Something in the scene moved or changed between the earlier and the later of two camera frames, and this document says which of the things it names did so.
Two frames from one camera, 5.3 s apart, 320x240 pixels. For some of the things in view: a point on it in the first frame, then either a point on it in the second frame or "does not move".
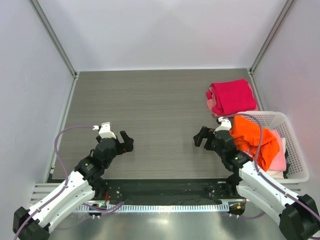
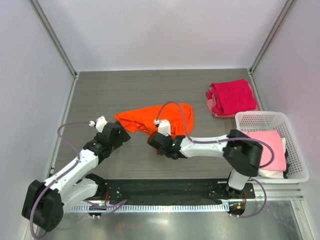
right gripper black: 205,132 to 159,151
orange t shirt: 246,134 to 179,116
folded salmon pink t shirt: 211,104 does not move
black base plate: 186,190 does not move
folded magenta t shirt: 231,97 does not move
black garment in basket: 287,164 does not move
